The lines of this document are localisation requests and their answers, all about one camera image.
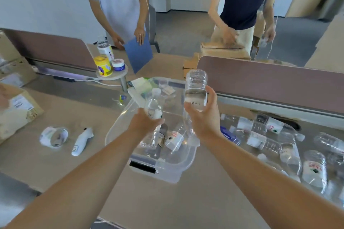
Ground white handheld controller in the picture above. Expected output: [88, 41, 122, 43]
[71, 127, 95, 157]

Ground black oval cable grommet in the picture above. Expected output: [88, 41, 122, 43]
[282, 118, 302, 132]

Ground pile of clear water bottles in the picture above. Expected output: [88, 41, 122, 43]
[220, 113, 344, 208]

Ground brown desk divider panel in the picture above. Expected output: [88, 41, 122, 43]
[0, 28, 98, 73]
[197, 55, 344, 131]

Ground white tape roll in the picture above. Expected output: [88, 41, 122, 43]
[39, 126, 69, 148]

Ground blue folder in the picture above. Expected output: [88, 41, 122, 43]
[123, 32, 154, 74]

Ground blue labelled bottle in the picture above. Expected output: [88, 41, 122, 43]
[220, 126, 242, 146]

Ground cardboard box white label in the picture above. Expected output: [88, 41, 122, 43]
[0, 83, 46, 145]

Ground yellow plastic jar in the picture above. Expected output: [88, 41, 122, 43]
[93, 55, 113, 77]

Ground person's left forearm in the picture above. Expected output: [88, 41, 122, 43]
[4, 129, 149, 229]

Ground beige desk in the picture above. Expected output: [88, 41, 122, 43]
[0, 43, 344, 229]

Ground beige wooden cabinet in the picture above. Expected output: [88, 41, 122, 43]
[305, 15, 344, 74]

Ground clear plastic cup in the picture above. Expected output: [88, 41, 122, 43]
[157, 80, 177, 98]

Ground person's right hand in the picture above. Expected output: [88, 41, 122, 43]
[183, 85, 223, 141]

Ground grey office chair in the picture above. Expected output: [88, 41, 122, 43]
[148, 3, 161, 54]

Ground brown cardboard box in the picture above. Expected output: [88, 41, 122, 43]
[200, 41, 252, 61]
[0, 30, 38, 89]

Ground white jar blue lid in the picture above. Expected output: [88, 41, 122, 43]
[111, 59, 126, 72]

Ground clear plastic storage bin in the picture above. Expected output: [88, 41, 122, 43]
[105, 76, 201, 184]

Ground person's left hand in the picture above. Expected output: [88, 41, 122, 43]
[128, 107, 165, 137]

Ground white label drink bottle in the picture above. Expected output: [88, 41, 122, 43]
[96, 39, 115, 61]

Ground person's right forearm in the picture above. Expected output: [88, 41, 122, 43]
[198, 129, 344, 229]

